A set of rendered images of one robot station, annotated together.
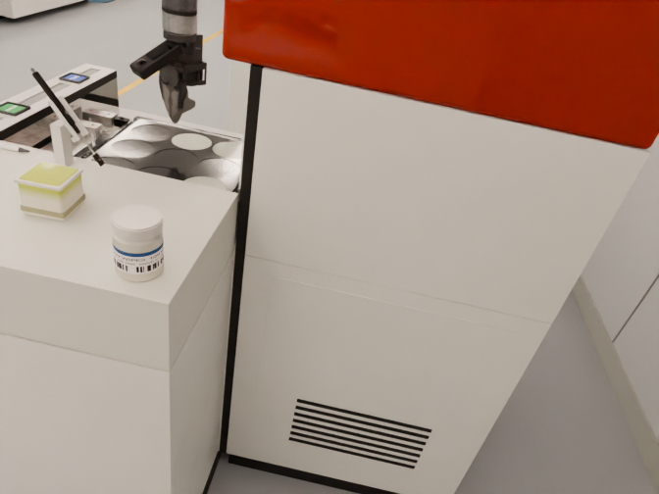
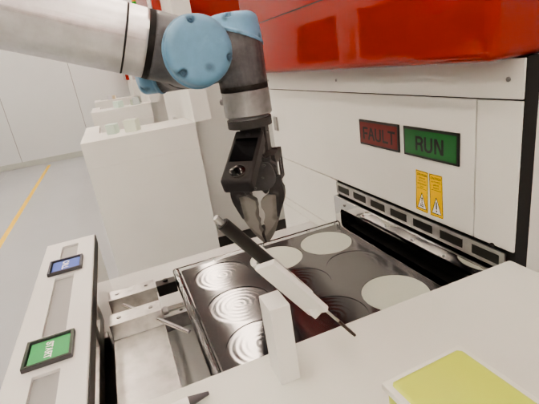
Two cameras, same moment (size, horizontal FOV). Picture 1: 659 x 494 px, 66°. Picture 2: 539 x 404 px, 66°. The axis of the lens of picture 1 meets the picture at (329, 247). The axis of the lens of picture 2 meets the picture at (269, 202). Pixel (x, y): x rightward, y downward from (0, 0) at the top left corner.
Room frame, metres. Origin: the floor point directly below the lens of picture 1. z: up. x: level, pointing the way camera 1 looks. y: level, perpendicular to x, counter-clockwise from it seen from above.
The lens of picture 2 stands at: (0.54, 0.65, 1.26)
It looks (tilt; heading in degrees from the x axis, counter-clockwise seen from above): 19 degrees down; 340
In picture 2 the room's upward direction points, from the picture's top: 9 degrees counter-clockwise
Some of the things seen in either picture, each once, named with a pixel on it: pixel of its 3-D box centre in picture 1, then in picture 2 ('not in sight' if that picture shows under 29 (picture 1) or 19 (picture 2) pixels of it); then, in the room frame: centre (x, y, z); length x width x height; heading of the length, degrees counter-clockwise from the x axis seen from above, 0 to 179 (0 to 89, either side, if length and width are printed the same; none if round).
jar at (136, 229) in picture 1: (138, 243); not in sight; (0.59, 0.28, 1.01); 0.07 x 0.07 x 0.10
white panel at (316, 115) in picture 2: (287, 105); (349, 163); (1.28, 0.18, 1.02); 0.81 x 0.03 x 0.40; 179
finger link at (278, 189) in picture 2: (178, 89); (270, 191); (1.14, 0.42, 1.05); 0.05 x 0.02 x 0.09; 56
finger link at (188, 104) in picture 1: (184, 106); (273, 212); (1.16, 0.41, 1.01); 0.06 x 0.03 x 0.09; 146
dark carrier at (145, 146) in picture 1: (176, 159); (300, 284); (1.09, 0.41, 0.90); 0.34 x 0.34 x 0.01; 89
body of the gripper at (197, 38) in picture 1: (181, 59); (255, 153); (1.17, 0.43, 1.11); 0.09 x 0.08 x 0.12; 146
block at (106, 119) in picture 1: (100, 117); (133, 296); (1.24, 0.67, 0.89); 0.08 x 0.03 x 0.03; 89
